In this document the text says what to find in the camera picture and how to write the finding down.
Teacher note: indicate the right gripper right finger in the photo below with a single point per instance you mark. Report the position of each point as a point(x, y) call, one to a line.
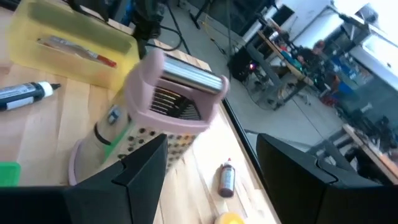
point(326, 199)

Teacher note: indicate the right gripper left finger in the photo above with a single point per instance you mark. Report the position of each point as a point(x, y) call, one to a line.
point(93, 202)

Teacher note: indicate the green plastic basket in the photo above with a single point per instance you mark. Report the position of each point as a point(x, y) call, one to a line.
point(9, 174)

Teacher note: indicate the orange glazed doughnut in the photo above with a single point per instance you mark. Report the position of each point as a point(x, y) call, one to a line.
point(229, 219)

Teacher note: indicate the brown bottle white cap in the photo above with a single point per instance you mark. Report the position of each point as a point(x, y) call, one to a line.
point(226, 182)

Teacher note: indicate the pink and steel box grater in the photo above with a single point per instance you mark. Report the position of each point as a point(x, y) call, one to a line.
point(146, 93)

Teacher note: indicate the black bottle white cap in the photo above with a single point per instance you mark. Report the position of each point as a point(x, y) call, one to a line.
point(21, 95)

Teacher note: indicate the red cracker packet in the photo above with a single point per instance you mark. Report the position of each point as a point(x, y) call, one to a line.
point(77, 49)

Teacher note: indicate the wooden background table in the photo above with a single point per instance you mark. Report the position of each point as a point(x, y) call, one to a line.
point(373, 155)

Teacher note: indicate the background work table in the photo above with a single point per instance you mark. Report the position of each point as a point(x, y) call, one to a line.
point(267, 81)

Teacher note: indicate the yellow translucent plastic bin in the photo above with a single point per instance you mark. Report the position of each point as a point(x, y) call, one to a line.
point(71, 71)

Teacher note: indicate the person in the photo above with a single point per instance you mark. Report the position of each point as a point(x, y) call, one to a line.
point(311, 54)

